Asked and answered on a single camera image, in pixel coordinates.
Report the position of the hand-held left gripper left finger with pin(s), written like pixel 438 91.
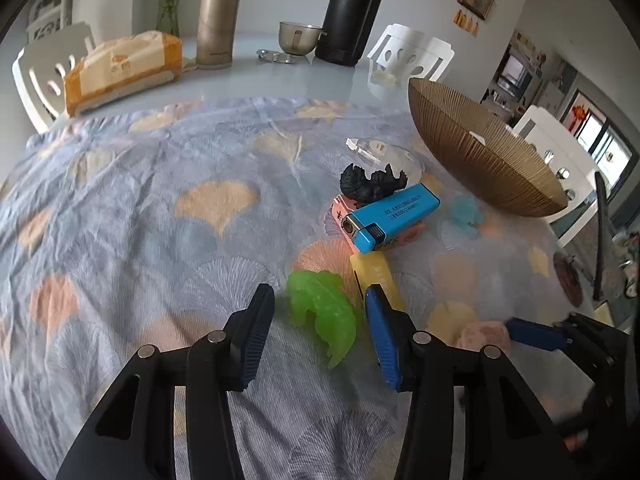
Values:
pixel 252 340

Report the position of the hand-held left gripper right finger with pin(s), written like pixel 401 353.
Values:
pixel 385 340

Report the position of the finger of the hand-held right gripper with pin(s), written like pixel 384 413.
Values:
pixel 535 334

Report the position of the green rubber toy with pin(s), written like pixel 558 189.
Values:
pixel 325 310

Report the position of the yellow lighter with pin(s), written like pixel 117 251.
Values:
pixel 375 272

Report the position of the pink box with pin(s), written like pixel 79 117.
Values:
pixel 406 235

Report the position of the blue lighter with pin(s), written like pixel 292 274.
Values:
pixel 395 212

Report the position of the teal rubber toy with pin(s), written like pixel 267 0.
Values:
pixel 465 212

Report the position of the black dinosaur toy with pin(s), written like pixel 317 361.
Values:
pixel 365 182

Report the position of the gold ribbed bowl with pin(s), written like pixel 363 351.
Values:
pixel 475 155

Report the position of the brown round coaster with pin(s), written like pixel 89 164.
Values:
pixel 569 277

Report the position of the blue floral tablecloth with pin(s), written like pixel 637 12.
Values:
pixel 150 240

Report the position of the clear plastic wrapper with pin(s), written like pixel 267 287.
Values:
pixel 380 152

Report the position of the white cutout chair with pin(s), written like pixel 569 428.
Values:
pixel 550 140
pixel 45 70
pixel 415 52

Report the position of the cabinet with microwave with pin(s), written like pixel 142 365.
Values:
pixel 520 75

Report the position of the small metal lid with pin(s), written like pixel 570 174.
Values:
pixel 275 56

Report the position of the orange tissue pack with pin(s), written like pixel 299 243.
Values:
pixel 120 67

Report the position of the yellow hanging ornaments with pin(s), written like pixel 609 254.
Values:
pixel 466 22

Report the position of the gold thermos flask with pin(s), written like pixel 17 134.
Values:
pixel 217 20

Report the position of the large black thermos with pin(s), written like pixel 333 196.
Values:
pixel 350 10

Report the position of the white carved shelf with plant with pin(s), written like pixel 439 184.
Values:
pixel 50 5

